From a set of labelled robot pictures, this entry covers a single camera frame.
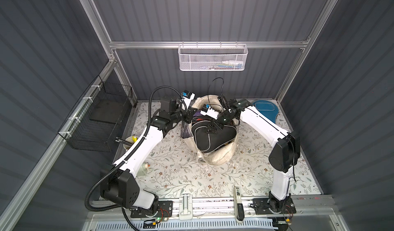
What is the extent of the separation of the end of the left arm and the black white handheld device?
1.44ft

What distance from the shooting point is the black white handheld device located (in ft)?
2.27

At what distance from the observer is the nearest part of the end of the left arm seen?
0.61m
